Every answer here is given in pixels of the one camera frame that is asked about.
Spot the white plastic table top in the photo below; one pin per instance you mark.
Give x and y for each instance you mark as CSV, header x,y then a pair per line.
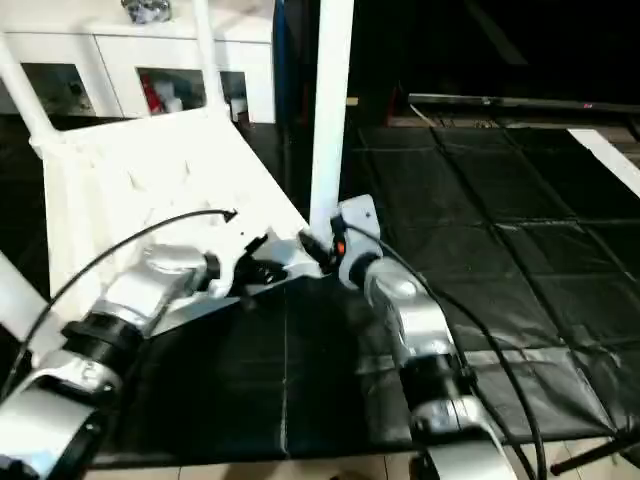
x,y
160,190

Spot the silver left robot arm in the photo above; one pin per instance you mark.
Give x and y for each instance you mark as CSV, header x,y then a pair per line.
x,y
100,360

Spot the small tan label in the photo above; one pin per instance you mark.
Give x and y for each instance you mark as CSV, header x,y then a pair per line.
x,y
351,101

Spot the black work mat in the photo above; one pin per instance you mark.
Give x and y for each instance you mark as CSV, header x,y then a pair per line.
x,y
480,320

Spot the small white jar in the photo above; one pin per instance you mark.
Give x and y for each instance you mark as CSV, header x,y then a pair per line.
x,y
238,106

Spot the small red bottle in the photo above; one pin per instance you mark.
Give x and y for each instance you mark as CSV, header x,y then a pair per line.
x,y
155,95

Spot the long black bar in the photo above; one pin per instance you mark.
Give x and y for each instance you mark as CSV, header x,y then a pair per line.
x,y
520,102

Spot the large black cabinet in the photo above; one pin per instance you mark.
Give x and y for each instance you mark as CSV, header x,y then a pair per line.
x,y
490,45

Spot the small dark figurines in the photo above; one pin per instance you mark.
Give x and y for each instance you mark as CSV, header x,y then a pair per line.
x,y
65,95

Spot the white glass-door cabinet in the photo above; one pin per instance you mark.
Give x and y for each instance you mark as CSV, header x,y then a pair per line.
x,y
110,55

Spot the white board strip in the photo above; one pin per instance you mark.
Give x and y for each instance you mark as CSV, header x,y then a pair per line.
x,y
605,160

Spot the small grey metal object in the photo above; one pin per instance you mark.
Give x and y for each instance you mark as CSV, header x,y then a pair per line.
x,y
148,8

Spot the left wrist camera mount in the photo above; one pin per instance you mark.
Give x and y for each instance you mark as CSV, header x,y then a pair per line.
x,y
240,250

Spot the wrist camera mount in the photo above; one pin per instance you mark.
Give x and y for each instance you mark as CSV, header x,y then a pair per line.
x,y
358,225
240,250

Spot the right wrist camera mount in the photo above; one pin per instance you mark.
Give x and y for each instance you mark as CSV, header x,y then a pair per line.
x,y
358,225

